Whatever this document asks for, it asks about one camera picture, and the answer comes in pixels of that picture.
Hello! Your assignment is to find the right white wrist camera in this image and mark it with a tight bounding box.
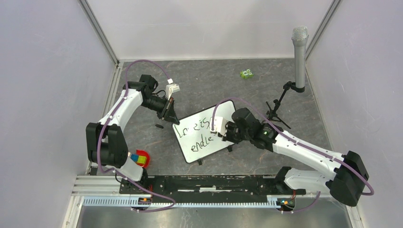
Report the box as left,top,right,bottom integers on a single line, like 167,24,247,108
210,116,228,137

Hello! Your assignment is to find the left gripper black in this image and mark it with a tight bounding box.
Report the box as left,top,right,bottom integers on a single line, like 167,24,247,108
141,95,180,125

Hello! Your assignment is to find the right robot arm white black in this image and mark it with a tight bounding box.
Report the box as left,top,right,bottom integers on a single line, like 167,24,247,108
211,108,369,207

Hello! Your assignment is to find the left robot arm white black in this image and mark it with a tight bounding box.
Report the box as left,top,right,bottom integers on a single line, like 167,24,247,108
86,75,180,194

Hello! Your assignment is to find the red bowl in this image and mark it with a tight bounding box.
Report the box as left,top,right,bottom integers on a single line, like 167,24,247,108
136,150,151,168

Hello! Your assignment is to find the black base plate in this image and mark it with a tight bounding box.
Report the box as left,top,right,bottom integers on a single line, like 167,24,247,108
139,175,306,204

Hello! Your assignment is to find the aluminium frame rail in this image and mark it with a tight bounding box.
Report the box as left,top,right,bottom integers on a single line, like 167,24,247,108
71,175,126,197

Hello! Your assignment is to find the colourful cube block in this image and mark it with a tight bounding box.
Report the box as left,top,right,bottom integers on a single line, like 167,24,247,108
130,154,149,167

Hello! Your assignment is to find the green toy block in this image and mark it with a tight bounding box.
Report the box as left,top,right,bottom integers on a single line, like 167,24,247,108
240,69,254,79

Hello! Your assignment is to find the purple cable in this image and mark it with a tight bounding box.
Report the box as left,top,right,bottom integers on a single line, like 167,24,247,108
96,59,176,214
211,97,375,214

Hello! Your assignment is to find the grey microphone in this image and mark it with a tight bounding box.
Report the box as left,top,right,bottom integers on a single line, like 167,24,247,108
291,26,309,93

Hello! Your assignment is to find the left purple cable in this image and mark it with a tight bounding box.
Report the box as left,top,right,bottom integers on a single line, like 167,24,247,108
96,59,176,214

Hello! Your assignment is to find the white whiteboard black frame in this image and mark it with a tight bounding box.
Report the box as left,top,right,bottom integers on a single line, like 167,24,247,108
172,106,234,163

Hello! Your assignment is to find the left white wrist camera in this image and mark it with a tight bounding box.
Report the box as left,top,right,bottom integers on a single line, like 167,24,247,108
165,78,180,99

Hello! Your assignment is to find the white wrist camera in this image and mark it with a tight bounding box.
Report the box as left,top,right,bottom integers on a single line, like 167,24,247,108
210,116,228,137
165,78,180,99

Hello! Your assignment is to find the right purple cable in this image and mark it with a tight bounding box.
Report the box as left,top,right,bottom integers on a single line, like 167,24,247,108
211,97,375,214

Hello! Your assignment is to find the white slotted cable duct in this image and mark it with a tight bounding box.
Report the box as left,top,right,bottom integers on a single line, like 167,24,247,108
82,195,281,209

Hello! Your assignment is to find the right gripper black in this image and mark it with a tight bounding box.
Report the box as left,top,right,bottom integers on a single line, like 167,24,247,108
218,120,251,144

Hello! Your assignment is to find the black microphone stand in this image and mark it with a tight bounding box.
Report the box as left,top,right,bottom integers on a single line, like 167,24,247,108
266,81,305,129

